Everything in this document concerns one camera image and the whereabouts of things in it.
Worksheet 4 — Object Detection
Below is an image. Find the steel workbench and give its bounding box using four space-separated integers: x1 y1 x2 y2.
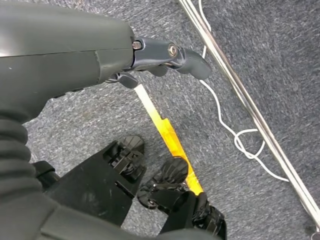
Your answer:
177 0 320 229

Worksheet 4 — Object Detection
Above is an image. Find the black robot left foot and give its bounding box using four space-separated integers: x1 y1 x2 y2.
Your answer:
32 135 147 227

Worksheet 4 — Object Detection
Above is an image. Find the black robot foot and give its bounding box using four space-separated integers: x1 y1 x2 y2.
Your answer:
137 156 228 240
32 135 147 227

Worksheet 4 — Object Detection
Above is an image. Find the open yellow floor tape square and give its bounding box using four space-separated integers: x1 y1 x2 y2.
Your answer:
134 84 204 196

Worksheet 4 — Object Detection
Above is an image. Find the black robot right foot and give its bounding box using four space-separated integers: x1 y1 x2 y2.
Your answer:
137 156 228 240

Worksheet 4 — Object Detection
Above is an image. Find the white floor cable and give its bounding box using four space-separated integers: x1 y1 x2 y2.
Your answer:
198 0 291 183

